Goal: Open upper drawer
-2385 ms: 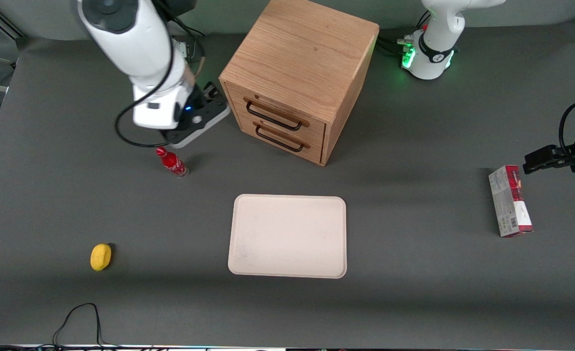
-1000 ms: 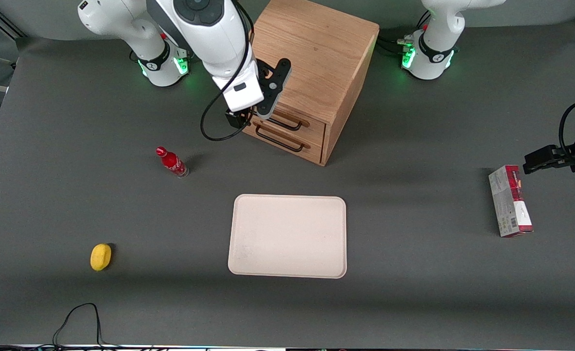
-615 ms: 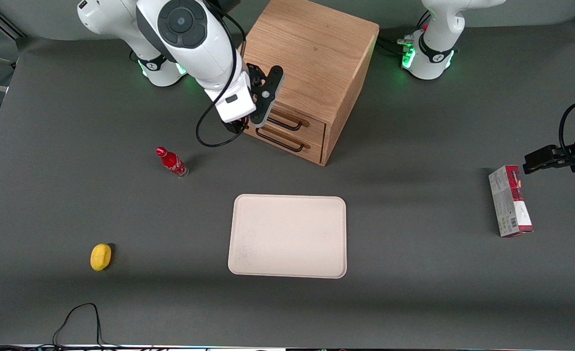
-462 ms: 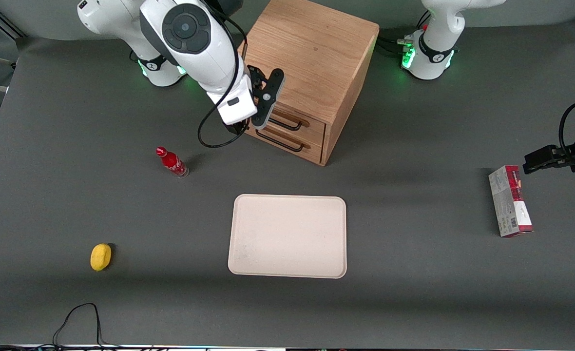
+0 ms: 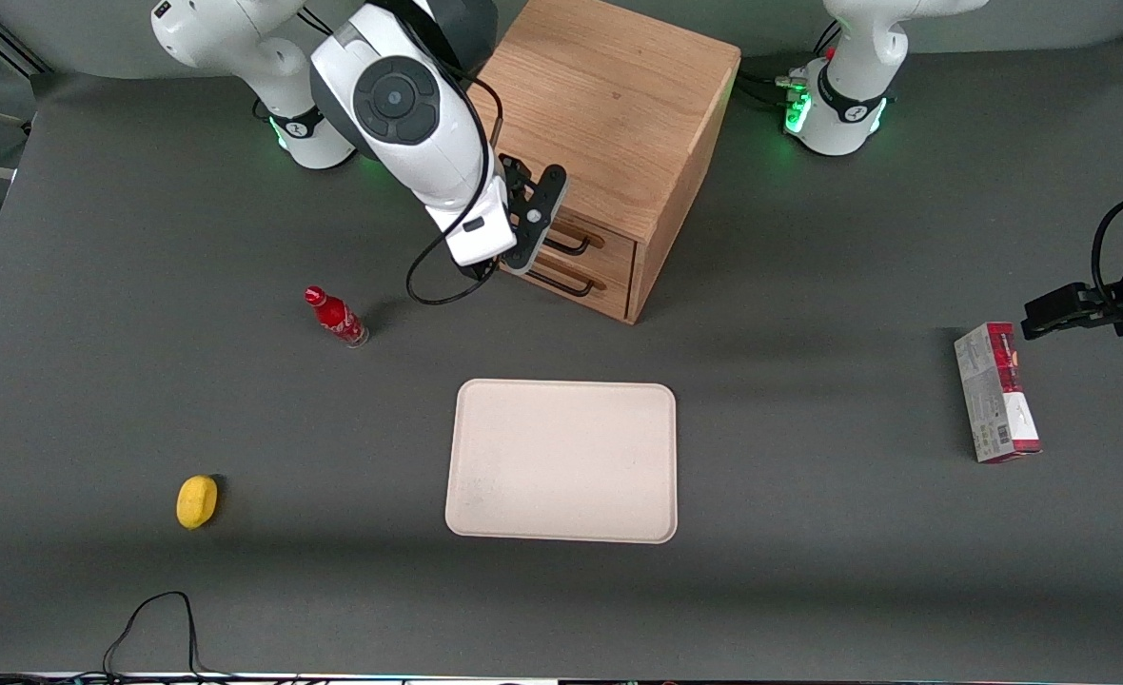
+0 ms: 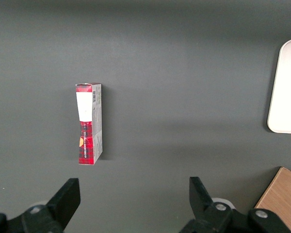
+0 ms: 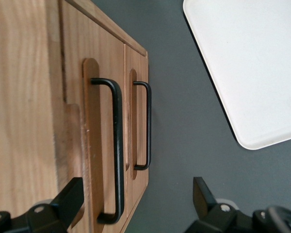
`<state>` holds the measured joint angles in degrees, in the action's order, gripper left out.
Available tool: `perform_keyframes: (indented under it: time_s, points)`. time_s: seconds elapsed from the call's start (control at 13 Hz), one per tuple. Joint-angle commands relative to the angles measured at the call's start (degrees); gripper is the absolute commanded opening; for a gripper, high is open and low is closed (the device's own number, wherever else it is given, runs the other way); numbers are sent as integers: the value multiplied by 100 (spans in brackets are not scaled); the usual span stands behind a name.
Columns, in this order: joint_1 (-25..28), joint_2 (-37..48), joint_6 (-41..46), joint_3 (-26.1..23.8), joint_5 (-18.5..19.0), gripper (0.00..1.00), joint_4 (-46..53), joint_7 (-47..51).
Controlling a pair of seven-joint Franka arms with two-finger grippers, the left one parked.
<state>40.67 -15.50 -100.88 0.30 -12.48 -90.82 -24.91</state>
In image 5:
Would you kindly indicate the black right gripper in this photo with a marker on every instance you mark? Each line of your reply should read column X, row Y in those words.
column 472, row 269

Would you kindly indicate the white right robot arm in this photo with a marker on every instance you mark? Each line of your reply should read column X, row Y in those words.
column 409, row 143

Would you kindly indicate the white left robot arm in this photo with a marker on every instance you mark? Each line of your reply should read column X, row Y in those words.
column 857, row 57

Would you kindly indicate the wooden drawer cabinet body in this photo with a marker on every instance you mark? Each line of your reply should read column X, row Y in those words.
column 619, row 105

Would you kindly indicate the grey and red carton box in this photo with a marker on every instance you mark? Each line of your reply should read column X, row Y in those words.
column 994, row 400

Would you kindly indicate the red cola bottle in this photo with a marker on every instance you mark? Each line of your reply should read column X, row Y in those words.
column 338, row 319

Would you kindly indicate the beige plastic tray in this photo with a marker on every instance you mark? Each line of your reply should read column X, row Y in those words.
column 561, row 461

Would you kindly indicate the yellow lemon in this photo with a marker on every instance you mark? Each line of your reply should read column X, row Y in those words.
column 196, row 502

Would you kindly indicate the dark aluminium frame rail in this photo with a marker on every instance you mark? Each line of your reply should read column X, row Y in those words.
column 0, row 38

